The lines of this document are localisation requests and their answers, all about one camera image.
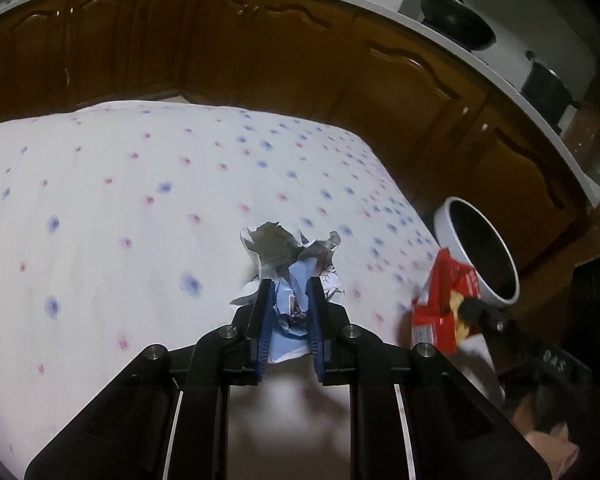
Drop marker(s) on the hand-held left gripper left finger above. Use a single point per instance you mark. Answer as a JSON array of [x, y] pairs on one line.
[[264, 325]]

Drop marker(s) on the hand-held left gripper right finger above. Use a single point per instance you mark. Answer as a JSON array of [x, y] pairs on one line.
[[316, 325]]

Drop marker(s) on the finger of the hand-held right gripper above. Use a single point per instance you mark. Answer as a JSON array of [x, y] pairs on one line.
[[485, 312]]

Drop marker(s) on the red snack wrapper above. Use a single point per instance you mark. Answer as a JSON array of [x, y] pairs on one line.
[[437, 300]]

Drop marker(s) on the white blue paper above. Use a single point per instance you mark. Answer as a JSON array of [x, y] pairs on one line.
[[275, 250]]

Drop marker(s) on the white round bin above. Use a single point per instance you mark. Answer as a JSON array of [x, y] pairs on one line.
[[442, 225]]

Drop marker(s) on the person's right hand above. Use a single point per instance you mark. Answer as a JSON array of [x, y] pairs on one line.
[[550, 450]]

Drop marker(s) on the grey kitchen countertop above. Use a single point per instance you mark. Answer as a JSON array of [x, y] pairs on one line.
[[582, 172]]

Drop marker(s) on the dark cooking pot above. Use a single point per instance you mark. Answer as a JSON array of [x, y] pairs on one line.
[[545, 87]]

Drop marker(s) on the brown wooden kitchen cabinet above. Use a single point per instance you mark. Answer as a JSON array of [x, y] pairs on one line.
[[280, 60]]

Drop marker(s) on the black frying pan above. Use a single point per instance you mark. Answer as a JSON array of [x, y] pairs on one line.
[[455, 20]]

